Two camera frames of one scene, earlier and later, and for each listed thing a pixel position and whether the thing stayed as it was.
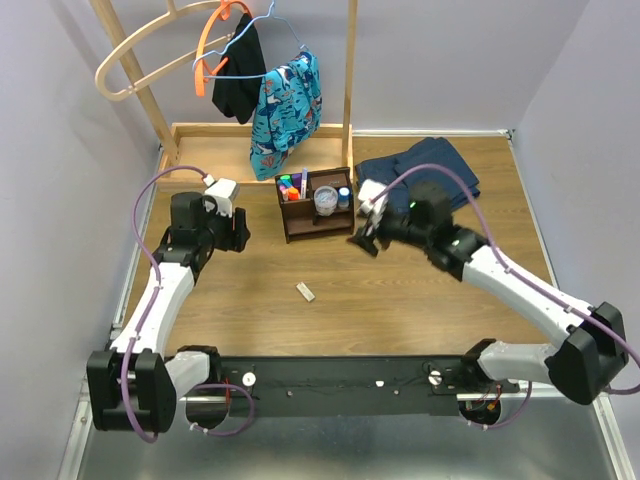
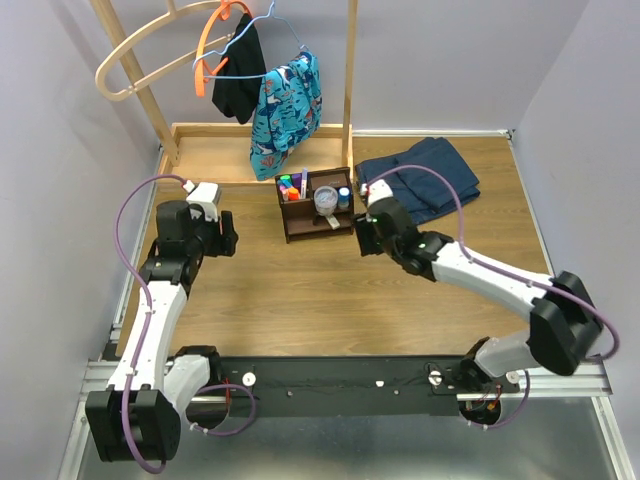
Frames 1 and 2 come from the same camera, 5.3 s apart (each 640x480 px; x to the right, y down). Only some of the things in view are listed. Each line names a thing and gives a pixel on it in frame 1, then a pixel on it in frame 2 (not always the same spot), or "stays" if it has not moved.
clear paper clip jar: (326, 199) stays
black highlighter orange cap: (293, 194) stays
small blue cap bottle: (344, 194) stays
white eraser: (305, 292) to (333, 221)
